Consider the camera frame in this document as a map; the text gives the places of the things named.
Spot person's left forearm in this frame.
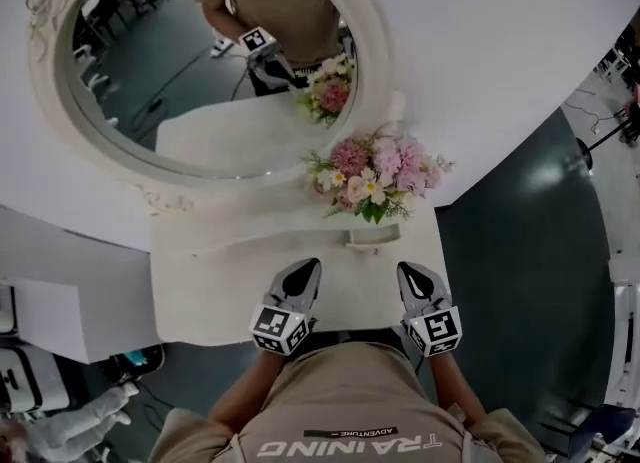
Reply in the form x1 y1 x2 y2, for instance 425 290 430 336
207 347 292 433

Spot black case with teal item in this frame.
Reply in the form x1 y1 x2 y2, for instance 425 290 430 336
99 343 166 385

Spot white dressing table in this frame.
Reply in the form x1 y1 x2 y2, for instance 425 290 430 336
148 195 450 348

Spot pink and white flower bouquet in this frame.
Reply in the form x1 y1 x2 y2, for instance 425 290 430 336
299 123 456 225

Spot oval white framed mirror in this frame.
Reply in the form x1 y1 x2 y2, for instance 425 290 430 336
24 0 406 217

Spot blue chair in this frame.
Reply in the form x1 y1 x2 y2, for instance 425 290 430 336
567 403 639 460

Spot white device with black trim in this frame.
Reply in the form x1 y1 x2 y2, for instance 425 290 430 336
0 283 19 335
0 345 69 415

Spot person's right forearm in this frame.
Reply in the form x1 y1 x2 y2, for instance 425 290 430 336
428 350 489 427

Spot black floor stand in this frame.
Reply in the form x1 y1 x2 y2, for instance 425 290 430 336
573 118 640 171

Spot black floor cable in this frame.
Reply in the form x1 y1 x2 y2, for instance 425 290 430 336
133 384 174 433

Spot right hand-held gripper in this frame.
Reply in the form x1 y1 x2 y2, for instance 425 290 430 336
397 261 461 358

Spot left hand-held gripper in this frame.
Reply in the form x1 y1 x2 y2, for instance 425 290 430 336
251 258 323 356

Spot white low cabinet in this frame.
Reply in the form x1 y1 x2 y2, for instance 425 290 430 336
0 278 162 365

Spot small white tray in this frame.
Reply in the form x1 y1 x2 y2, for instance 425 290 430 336
343 223 402 252

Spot white equipment frame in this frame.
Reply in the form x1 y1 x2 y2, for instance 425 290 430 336
602 250 640 413

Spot person's beige printed shirt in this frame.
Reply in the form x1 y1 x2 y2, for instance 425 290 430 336
149 340 546 463

